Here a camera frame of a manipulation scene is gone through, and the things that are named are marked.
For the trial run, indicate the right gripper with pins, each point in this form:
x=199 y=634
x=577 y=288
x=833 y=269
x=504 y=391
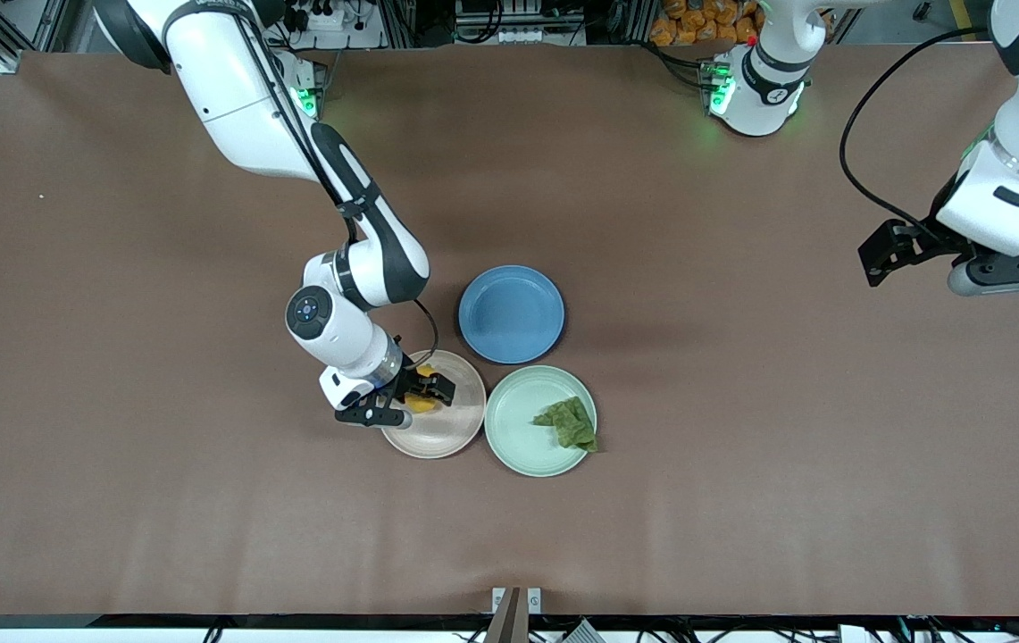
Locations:
x=408 y=377

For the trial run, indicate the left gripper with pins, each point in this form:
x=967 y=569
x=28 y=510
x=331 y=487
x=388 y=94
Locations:
x=936 y=234

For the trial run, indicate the yellow lemon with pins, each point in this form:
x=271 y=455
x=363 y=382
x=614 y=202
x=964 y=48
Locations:
x=421 y=404

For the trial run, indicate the green lettuce leaf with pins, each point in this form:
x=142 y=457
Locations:
x=573 y=424

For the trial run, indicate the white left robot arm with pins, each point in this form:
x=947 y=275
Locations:
x=768 y=89

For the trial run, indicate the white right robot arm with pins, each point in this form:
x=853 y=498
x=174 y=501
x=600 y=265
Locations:
x=232 y=89

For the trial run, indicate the pink plate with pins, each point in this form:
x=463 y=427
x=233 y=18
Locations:
x=455 y=429

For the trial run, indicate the light green plate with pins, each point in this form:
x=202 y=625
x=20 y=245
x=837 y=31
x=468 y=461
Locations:
x=518 y=438

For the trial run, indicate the blue plate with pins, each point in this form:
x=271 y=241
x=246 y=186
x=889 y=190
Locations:
x=511 y=314

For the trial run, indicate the brown table cover sheet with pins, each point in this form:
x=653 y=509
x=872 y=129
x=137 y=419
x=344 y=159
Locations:
x=509 y=536

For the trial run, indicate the bag of orange items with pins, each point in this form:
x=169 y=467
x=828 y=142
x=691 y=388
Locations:
x=697 y=22

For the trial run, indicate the white power strip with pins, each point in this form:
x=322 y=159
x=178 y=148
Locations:
x=330 y=20

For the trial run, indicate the white metal bracket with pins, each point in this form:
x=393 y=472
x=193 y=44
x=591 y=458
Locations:
x=534 y=600

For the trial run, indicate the brown camera mount post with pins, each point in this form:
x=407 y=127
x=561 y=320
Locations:
x=505 y=621

